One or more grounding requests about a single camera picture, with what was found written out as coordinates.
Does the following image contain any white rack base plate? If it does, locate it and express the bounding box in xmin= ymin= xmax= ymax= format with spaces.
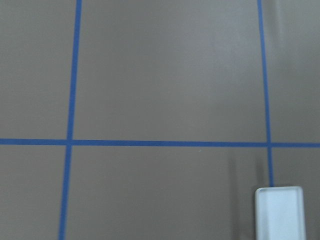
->
xmin=254 ymin=186 xmax=307 ymax=240

